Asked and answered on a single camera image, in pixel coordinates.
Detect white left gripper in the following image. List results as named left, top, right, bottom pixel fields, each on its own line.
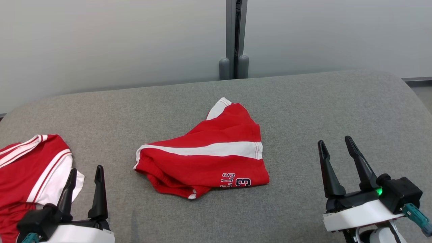
left=40, top=165, right=115, bottom=243

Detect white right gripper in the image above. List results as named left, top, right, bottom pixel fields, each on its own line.
left=317, top=136, right=405, bottom=233

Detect red and white basketball jersey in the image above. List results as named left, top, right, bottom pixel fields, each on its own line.
left=0, top=134, right=85, bottom=243

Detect red shorts with white stripe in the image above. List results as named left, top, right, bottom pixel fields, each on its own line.
left=133, top=97, right=270, bottom=199

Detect teal left camera connector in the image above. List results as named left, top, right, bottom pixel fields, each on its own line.
left=21, top=232, right=42, bottom=243

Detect teal camera connector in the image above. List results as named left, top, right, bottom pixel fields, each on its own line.
left=21, top=232, right=42, bottom=243
left=402, top=203, right=432, bottom=237

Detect teal right camera connector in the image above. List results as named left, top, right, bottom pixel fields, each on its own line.
left=402, top=203, right=432, bottom=237

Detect grey rounded post foot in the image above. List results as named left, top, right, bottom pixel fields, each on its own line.
left=219, top=58, right=231, bottom=80
left=238, top=55, right=249, bottom=79

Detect grey partition post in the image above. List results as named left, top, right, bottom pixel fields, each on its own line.
left=225, top=0, right=248, bottom=80

